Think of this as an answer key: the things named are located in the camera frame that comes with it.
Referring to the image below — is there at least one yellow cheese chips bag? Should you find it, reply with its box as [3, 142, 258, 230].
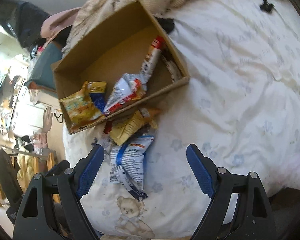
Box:
[60, 81, 107, 127]

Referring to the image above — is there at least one brown cardboard box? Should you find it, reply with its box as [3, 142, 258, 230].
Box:
[51, 1, 190, 134]

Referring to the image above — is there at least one red white tall snack packet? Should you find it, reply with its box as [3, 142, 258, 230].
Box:
[140, 36, 165, 83]

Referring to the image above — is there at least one blue white snack bag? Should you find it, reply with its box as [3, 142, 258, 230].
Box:
[109, 133, 154, 201]

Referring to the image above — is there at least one yellow striped snack bag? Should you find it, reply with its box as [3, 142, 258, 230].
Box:
[109, 107, 161, 146]

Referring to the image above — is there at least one wooden chair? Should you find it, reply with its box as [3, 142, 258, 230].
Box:
[15, 152, 58, 193]

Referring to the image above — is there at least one red white shopping bag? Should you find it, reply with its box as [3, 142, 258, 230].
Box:
[53, 111, 64, 124]

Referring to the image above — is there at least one silver red snack bag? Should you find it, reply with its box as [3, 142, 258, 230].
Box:
[103, 72, 151, 116]

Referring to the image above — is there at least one teal orange cushion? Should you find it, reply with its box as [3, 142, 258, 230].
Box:
[25, 42, 62, 93]

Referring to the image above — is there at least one white teddy print bedsheet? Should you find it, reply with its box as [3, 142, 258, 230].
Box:
[62, 0, 300, 240]

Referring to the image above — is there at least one pink cloth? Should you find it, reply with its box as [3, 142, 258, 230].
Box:
[40, 7, 81, 42]

